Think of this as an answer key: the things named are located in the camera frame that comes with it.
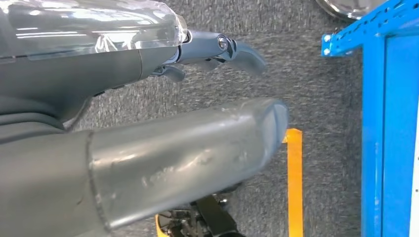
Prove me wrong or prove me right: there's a blue metal shelf rack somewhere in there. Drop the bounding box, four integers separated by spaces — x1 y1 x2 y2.
321 0 419 237

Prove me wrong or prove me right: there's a yellow floor tape square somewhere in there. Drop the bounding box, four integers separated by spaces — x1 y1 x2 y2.
155 128 304 237

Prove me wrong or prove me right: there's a stanchion with chrome base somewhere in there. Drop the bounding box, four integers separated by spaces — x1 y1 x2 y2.
314 0 390 22

